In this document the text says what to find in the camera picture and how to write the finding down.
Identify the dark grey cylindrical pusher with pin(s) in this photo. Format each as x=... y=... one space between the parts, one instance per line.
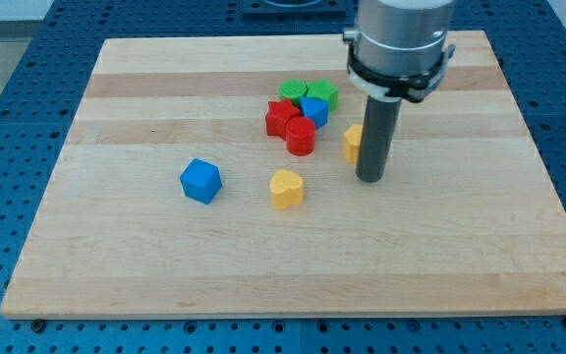
x=378 y=130

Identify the yellow hexagon block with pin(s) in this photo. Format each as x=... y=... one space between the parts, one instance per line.
x=352 y=142

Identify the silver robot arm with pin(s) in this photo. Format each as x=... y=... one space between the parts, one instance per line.
x=396 y=52

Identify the blue triangle block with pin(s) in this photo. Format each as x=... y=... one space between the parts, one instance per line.
x=315 y=109

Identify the green star block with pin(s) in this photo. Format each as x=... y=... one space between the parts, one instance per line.
x=324 y=90

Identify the red cylinder block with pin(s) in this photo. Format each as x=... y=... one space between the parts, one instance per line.
x=300 y=136

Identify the green cylinder block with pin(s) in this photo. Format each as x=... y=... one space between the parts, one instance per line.
x=293 y=90

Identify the red star block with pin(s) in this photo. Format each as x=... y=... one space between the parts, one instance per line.
x=279 y=113

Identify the yellow heart block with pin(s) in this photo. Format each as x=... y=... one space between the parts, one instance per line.
x=287 y=189

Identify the wooden board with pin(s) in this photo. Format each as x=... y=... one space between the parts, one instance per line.
x=464 y=222

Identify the blue cube block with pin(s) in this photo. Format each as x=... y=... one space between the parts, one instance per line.
x=201 y=181

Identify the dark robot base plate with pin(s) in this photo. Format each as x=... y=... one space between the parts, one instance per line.
x=253 y=8

